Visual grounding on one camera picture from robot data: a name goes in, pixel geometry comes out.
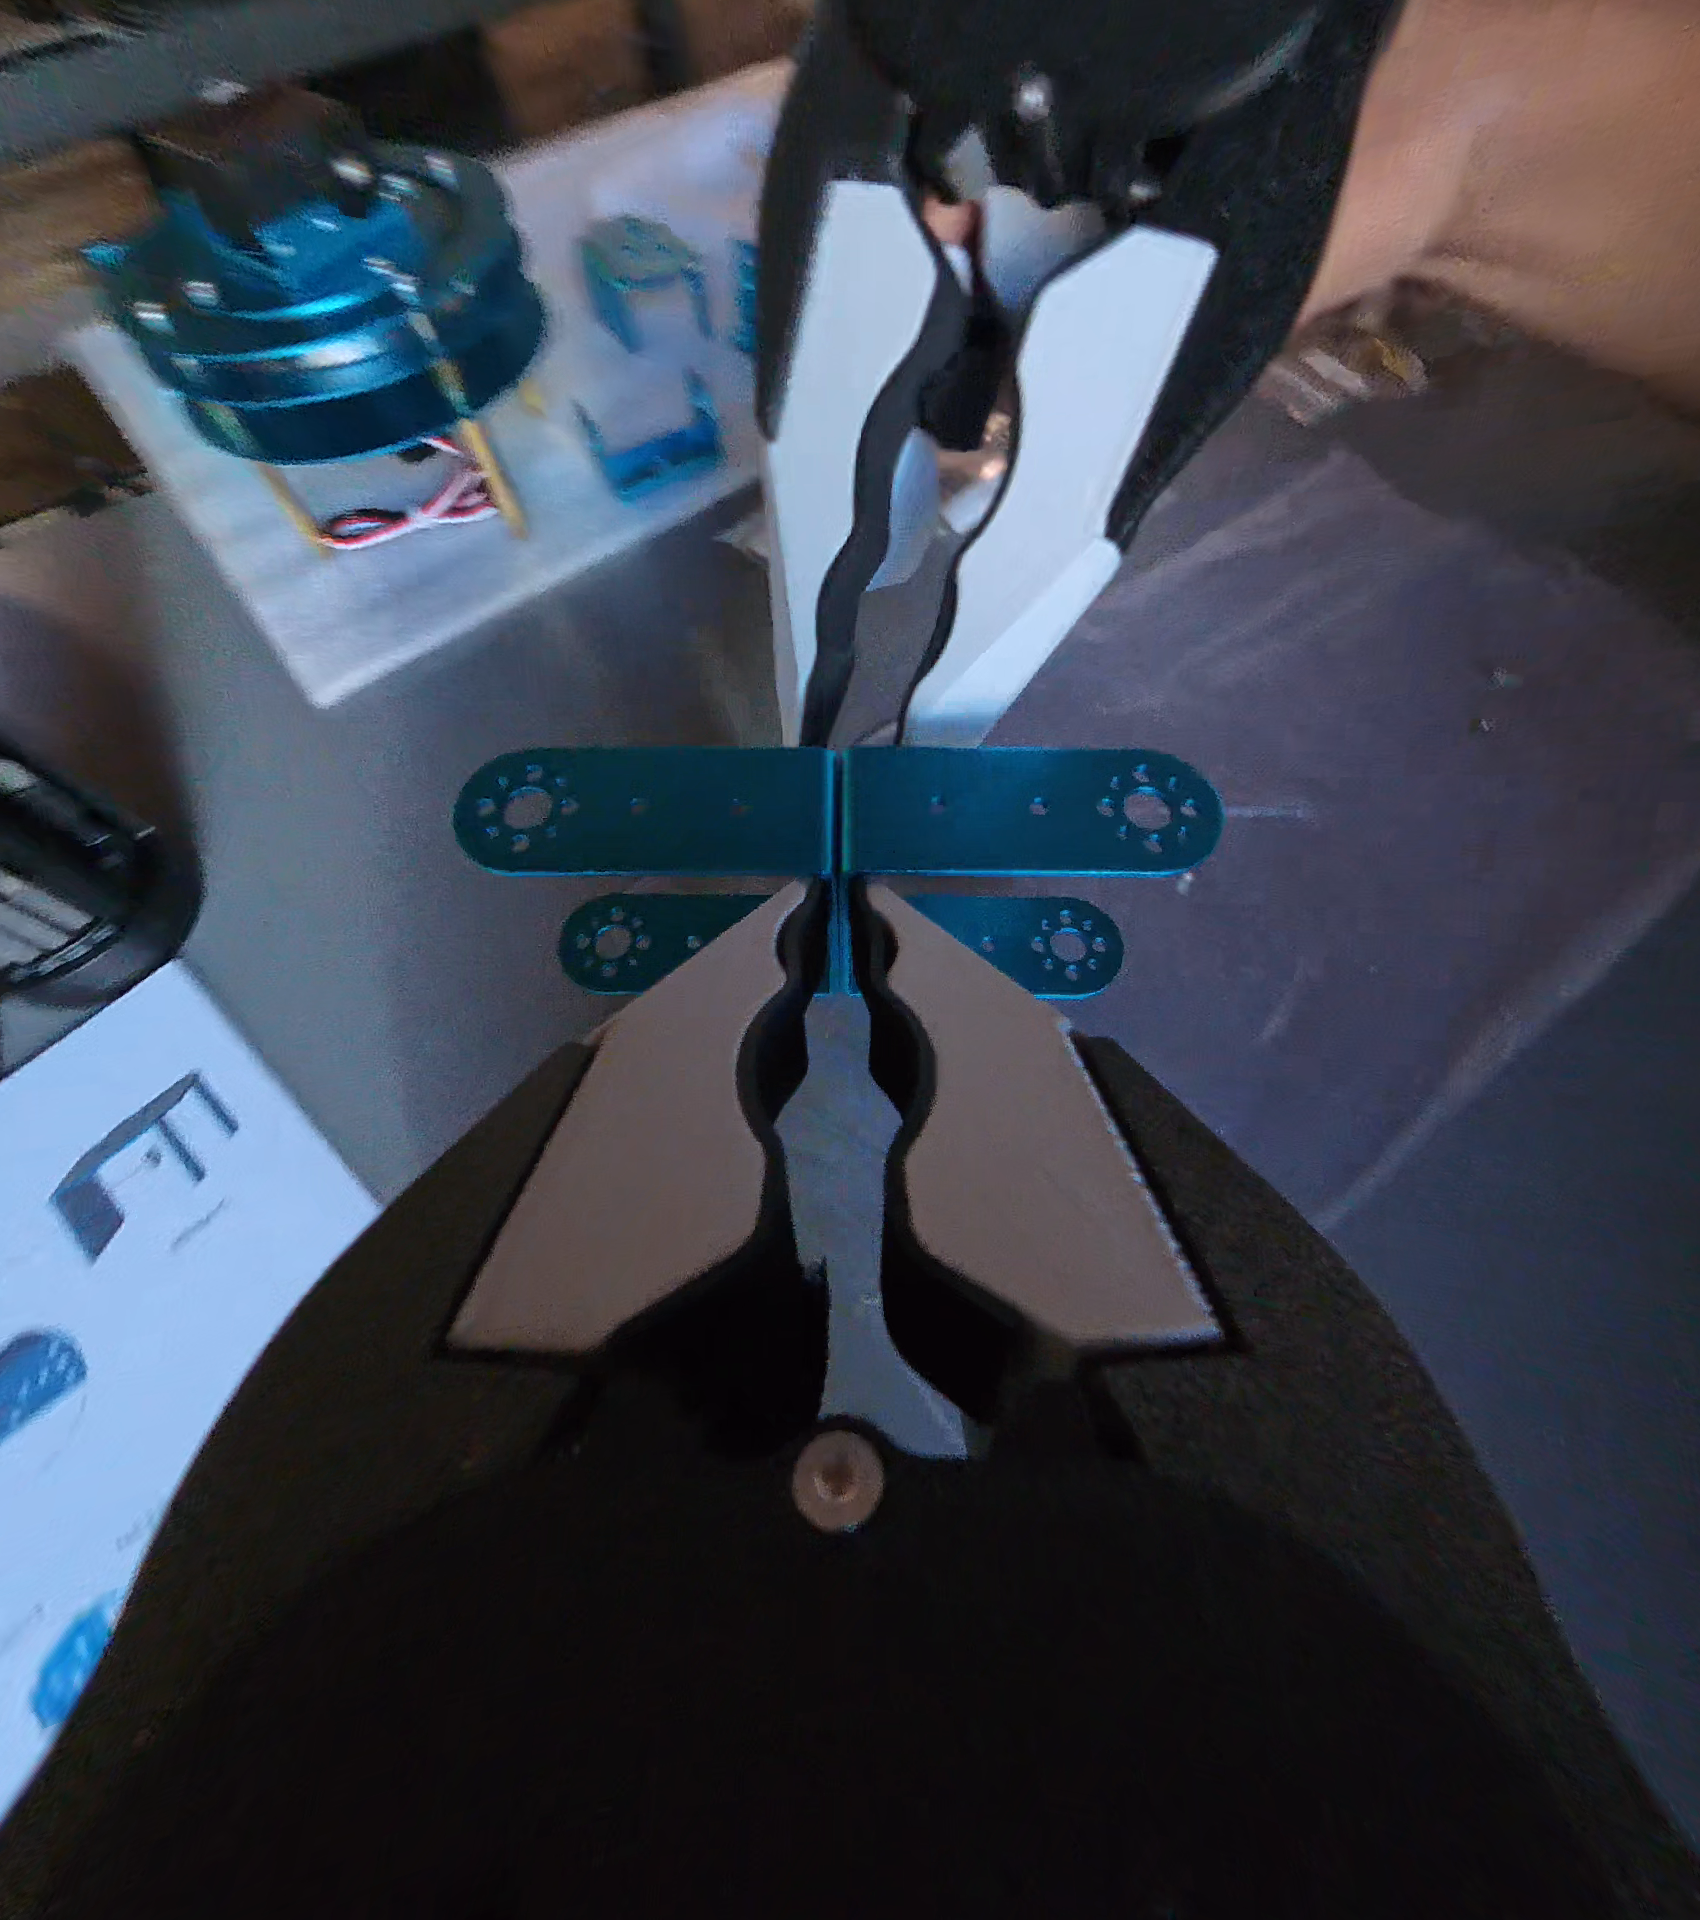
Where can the blue H-shaped metal bracket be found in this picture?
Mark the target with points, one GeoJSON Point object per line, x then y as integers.
{"type": "Point", "coordinates": [670, 818]}

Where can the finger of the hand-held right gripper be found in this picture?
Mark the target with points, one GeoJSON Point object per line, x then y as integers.
{"type": "Point", "coordinates": [835, 346]}
{"type": "Point", "coordinates": [1091, 389]}

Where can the white foam sheet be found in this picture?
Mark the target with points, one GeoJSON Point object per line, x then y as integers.
{"type": "Point", "coordinates": [384, 630]}

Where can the black cylindrical screwdriver set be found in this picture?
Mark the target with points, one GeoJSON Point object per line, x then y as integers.
{"type": "Point", "coordinates": [10, 841]}

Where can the blue round base with servo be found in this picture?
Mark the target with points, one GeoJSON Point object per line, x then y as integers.
{"type": "Point", "coordinates": [326, 302]}

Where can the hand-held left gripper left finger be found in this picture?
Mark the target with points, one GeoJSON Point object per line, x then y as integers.
{"type": "Point", "coordinates": [625, 1186]}

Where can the clear plastic bag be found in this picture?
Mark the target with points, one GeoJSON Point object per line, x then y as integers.
{"type": "Point", "coordinates": [1390, 825]}

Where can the blue multi-hole servo bracket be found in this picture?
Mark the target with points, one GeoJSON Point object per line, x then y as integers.
{"type": "Point", "coordinates": [640, 263]}

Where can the blue long U bracket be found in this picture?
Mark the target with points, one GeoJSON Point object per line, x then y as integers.
{"type": "Point", "coordinates": [655, 450]}

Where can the person's right forearm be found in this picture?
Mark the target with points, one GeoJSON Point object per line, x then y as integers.
{"type": "Point", "coordinates": [1613, 180]}

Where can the white instruction booklet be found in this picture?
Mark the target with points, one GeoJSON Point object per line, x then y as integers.
{"type": "Point", "coordinates": [39, 1351]}

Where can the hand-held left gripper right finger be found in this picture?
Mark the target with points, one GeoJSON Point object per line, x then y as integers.
{"type": "Point", "coordinates": [1045, 1186]}

